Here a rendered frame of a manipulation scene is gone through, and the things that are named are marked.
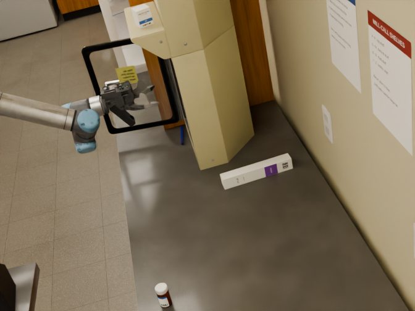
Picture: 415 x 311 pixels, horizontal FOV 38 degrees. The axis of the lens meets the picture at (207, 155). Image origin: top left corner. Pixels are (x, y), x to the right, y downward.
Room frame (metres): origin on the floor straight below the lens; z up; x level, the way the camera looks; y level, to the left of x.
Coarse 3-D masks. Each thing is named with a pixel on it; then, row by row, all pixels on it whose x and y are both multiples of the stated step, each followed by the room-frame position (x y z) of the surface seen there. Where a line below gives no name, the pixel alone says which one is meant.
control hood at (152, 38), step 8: (128, 8) 2.18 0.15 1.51; (152, 8) 2.12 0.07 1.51; (128, 16) 2.09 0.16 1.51; (152, 16) 2.04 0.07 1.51; (128, 24) 2.01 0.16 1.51; (152, 24) 1.96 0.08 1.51; (160, 24) 1.94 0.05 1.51; (136, 32) 1.92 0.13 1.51; (144, 32) 1.90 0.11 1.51; (152, 32) 1.89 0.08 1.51; (160, 32) 1.88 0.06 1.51; (136, 40) 1.87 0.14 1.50; (144, 40) 1.87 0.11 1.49; (152, 40) 1.88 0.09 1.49; (160, 40) 1.88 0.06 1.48; (144, 48) 1.88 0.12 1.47; (152, 48) 1.88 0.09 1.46; (160, 48) 1.88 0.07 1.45; (168, 48) 1.88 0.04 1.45; (160, 56) 1.88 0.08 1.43; (168, 56) 1.88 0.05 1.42
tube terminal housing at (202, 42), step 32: (160, 0) 1.88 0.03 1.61; (192, 0) 1.89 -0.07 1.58; (224, 0) 2.01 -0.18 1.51; (192, 32) 1.88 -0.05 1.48; (224, 32) 1.99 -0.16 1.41; (192, 64) 1.88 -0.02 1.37; (224, 64) 1.96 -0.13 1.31; (192, 96) 1.88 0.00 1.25; (224, 96) 1.93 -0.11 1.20; (192, 128) 1.88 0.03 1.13; (224, 128) 1.90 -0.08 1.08; (224, 160) 1.89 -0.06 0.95
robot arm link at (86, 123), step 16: (0, 96) 1.85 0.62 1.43; (16, 96) 1.87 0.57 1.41; (0, 112) 1.83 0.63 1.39; (16, 112) 1.83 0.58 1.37; (32, 112) 1.83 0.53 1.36; (48, 112) 1.83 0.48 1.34; (64, 112) 1.84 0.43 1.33; (80, 112) 1.84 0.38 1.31; (96, 112) 1.84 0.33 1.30; (64, 128) 1.83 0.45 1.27; (80, 128) 1.82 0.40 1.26; (96, 128) 1.82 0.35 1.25
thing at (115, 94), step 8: (120, 88) 2.00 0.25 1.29; (128, 88) 2.00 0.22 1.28; (104, 96) 2.00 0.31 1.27; (112, 96) 2.00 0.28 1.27; (120, 96) 1.98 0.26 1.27; (128, 96) 2.00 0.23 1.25; (104, 104) 1.98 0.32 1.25; (112, 104) 2.00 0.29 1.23; (120, 104) 1.98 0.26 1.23; (128, 104) 1.98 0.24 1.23
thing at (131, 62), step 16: (112, 48) 2.21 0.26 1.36; (128, 48) 2.20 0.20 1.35; (96, 64) 2.22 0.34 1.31; (112, 64) 2.21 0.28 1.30; (128, 64) 2.20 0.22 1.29; (144, 64) 2.20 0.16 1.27; (112, 80) 2.21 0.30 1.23; (128, 80) 2.20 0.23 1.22; (144, 80) 2.20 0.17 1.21; (160, 80) 2.19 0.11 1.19; (160, 96) 2.19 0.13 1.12; (112, 112) 2.22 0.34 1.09; (128, 112) 2.21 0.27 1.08; (144, 112) 2.20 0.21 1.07; (160, 112) 2.19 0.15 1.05
